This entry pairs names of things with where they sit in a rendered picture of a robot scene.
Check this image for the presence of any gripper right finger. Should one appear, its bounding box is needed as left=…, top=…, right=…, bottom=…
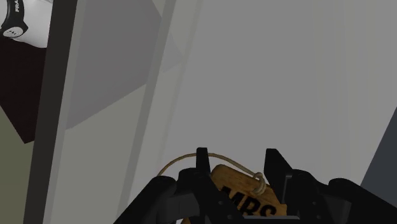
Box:
left=263, top=148, right=397, bottom=224

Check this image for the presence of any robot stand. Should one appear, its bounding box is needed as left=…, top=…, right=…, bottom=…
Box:
left=0, top=36, right=47, bottom=144

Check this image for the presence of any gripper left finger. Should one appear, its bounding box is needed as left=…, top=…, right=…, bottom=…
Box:
left=113, top=147, right=246, bottom=224

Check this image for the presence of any wooden sign with rope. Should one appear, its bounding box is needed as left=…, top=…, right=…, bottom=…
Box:
left=156, top=152, right=288, bottom=224

